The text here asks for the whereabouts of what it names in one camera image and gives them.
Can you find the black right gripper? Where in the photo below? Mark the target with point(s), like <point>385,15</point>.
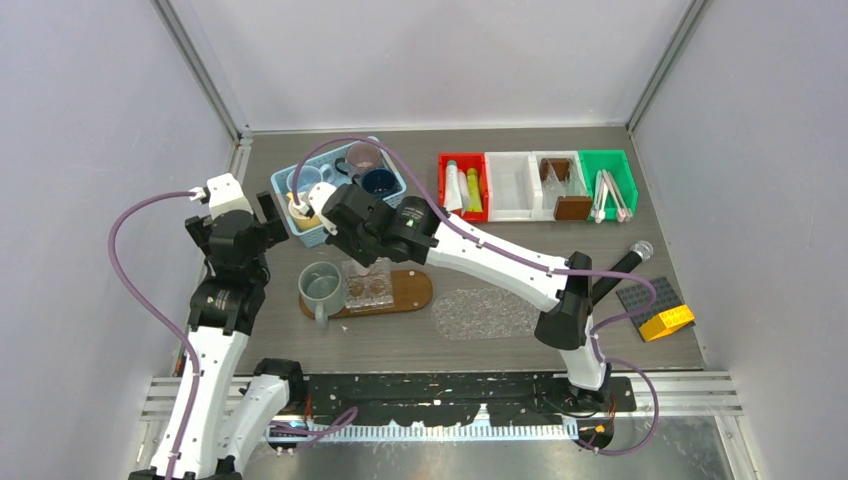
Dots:
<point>338,241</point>

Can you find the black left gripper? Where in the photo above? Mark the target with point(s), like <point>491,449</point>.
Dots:
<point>271,231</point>

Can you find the clear textured acrylic holder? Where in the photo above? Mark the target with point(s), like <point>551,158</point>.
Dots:
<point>373,293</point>

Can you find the grey-green mug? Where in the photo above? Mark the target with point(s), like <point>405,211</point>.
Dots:
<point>323,290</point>

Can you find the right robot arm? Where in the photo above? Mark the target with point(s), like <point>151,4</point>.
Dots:
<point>560,288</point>

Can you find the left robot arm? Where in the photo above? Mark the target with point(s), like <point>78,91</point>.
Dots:
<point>202,441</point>

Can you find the oval wooden tray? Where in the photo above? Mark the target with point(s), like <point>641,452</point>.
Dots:
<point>413,290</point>

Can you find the clear textured oval tray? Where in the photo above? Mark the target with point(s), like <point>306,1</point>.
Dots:
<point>484,313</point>

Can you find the pink toothbrush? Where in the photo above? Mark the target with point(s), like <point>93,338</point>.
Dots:
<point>616,195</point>

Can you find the dark blue mug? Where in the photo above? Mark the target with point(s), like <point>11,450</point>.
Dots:
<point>378,182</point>

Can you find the light blue perforated basket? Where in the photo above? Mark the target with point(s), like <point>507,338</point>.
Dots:
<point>316,236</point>

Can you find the light blue mug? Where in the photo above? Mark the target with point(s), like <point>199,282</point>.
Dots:
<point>309,176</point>

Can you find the white plastic bin left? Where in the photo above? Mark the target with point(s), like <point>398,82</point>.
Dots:
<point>511,189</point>

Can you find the white plastic bin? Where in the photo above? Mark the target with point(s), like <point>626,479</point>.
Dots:
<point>511,189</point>
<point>547,213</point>

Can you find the white plastic bin right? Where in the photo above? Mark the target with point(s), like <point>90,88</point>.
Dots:
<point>547,213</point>

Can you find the brown wooden holder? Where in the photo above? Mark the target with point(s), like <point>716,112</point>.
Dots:
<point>572,208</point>

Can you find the green plastic bin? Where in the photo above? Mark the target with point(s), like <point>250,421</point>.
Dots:
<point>617,165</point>

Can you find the black microphone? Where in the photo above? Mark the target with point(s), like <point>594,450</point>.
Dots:
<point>638,253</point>

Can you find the yellow toy brick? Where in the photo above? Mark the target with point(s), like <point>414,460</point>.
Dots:
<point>666,323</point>

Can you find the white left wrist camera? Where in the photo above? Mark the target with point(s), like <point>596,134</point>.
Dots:
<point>222,194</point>

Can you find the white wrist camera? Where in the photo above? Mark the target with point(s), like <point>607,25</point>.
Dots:
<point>312,203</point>
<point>222,194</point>

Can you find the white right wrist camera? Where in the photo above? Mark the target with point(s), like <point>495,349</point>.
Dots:
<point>312,203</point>

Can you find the cream mug yellow handle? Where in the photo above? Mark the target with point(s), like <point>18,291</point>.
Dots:
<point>301,221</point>

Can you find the mauve mug black handle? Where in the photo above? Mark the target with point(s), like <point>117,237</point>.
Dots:
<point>359,158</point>

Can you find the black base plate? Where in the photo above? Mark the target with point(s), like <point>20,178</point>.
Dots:
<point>448,399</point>

